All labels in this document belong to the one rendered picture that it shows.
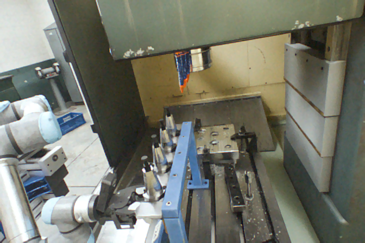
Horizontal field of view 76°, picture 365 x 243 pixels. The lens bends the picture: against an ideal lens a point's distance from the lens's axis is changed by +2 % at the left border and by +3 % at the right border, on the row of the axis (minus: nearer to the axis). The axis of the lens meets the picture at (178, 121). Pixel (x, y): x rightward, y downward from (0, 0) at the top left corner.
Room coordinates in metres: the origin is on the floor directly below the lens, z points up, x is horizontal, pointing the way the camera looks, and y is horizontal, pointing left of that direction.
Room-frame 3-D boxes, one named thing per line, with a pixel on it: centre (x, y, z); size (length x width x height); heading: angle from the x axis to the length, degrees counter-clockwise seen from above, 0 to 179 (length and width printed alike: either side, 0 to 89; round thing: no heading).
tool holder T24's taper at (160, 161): (0.59, 0.08, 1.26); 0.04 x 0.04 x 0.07
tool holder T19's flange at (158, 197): (0.48, 0.10, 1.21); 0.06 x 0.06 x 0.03
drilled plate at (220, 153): (1.10, -0.18, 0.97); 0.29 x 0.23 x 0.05; 168
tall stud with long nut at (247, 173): (0.72, -0.23, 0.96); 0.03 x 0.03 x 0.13
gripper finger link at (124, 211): (0.47, 0.17, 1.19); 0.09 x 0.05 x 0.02; 65
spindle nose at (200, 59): (0.99, -0.11, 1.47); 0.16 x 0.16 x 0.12
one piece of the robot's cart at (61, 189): (1.09, 0.86, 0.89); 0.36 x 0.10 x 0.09; 73
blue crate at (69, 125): (4.31, 2.18, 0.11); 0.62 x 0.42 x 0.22; 145
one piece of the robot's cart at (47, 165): (1.10, 0.84, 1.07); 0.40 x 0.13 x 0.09; 73
